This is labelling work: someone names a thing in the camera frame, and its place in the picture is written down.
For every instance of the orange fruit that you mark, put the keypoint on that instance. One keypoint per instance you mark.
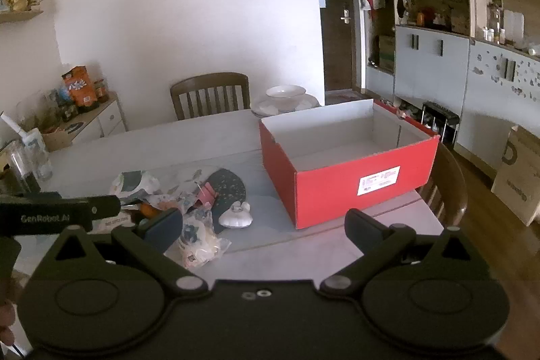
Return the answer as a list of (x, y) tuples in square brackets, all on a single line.
[(148, 210)]

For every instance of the glass jar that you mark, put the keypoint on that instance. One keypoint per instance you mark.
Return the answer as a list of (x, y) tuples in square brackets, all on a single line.
[(19, 170)]

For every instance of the orange snack bag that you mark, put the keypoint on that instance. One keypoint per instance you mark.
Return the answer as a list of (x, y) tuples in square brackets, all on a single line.
[(80, 88)]

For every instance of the white ceramic bowl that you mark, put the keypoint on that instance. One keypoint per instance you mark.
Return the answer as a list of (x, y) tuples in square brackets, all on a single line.
[(284, 92)]

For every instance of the white marble desktop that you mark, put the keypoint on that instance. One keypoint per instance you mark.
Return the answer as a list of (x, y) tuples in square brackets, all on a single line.
[(168, 140)]

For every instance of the white plate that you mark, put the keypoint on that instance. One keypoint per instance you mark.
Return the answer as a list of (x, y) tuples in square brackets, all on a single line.
[(270, 113)]

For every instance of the white side cabinet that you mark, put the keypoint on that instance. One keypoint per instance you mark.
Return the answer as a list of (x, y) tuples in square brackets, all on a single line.
[(105, 119)]

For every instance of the orange bottle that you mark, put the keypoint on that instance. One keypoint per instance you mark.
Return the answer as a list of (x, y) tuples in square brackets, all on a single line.
[(420, 18)]

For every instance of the white wall cabinet unit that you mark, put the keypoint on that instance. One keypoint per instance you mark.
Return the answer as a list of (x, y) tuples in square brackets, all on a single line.
[(422, 60)]

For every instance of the wooden slat-back chair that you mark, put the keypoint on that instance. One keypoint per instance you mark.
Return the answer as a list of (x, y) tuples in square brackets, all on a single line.
[(211, 79)]

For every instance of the person's left hand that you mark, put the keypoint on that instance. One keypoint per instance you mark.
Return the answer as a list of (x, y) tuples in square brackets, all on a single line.
[(6, 322)]

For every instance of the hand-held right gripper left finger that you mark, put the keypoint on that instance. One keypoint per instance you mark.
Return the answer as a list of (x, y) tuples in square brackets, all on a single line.
[(165, 228)]

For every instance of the green carton box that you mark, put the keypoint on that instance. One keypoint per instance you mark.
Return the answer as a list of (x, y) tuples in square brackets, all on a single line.
[(386, 52)]

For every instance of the white bowl and plates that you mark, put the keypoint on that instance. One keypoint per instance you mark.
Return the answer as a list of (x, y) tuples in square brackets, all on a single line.
[(306, 100)]

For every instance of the black shoe rack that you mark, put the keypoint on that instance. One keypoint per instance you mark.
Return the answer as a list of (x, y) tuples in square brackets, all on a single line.
[(441, 111)]

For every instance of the clear plastic snack bag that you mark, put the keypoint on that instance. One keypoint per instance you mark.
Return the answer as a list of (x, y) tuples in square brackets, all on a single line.
[(202, 246)]

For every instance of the wooden curved-back chair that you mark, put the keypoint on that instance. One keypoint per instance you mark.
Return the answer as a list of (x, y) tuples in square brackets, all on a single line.
[(453, 191)]

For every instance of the dark brown door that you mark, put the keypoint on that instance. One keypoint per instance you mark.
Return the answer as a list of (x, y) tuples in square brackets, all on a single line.
[(337, 48)]

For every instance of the pink binder clip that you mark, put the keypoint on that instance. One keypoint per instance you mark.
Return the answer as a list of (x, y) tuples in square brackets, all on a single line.
[(207, 193)]

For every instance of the white green tissue pack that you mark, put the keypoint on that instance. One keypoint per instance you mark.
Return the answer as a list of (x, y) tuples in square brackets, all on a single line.
[(135, 180)]

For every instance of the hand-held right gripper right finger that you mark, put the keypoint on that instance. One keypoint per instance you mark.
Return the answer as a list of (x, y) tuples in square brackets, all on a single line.
[(362, 229)]

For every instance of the black white figurine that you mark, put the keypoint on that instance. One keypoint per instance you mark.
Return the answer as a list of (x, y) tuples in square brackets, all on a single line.
[(403, 8)]

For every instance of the glass tumbler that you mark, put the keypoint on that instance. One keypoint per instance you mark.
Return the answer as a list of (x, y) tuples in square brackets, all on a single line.
[(42, 166)]

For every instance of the white ceramic lid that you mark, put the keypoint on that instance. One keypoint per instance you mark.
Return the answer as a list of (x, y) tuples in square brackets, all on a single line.
[(236, 218)]

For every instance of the red cardboard box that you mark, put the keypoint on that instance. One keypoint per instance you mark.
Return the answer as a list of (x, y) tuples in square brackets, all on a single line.
[(337, 183)]

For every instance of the white translucent container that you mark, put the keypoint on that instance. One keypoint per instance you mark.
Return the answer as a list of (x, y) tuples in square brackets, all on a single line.
[(514, 27)]

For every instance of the white orange-print pouch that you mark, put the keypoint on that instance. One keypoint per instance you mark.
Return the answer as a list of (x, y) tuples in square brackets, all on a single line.
[(173, 199)]

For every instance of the brown printed cardboard box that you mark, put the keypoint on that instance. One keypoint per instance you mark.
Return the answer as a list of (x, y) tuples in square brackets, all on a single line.
[(519, 183)]

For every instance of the wooden wall shelf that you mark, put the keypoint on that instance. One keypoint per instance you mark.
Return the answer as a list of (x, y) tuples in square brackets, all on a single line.
[(21, 16)]

